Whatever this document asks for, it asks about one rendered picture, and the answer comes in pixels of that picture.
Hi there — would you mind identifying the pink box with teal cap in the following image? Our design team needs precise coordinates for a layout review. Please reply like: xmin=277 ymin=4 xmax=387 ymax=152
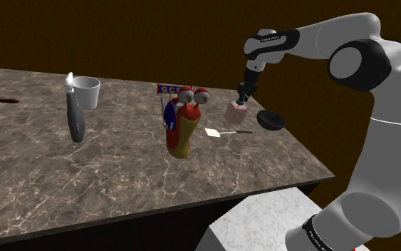
xmin=224 ymin=97 xmax=249 ymax=126

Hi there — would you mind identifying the black bowl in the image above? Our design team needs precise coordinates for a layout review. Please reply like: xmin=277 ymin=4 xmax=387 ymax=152
xmin=256 ymin=109 xmax=287 ymax=132

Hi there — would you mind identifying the red and yellow snail toy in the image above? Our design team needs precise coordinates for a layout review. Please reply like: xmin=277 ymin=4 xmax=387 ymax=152
xmin=156 ymin=83 xmax=212 ymax=160

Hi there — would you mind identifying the white marble robot stand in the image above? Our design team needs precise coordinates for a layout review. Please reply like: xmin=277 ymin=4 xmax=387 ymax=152
xmin=194 ymin=187 xmax=372 ymax=251

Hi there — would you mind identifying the white cup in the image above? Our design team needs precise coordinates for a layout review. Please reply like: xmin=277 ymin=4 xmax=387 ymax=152
xmin=71 ymin=76 xmax=101 ymax=111

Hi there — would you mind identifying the dark bottle with white top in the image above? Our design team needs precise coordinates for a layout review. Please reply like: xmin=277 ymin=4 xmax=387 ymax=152
xmin=64 ymin=71 xmax=86 ymax=144

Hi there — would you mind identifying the white spatula with black handle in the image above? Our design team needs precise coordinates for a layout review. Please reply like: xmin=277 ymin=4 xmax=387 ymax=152
xmin=204 ymin=127 xmax=254 ymax=138

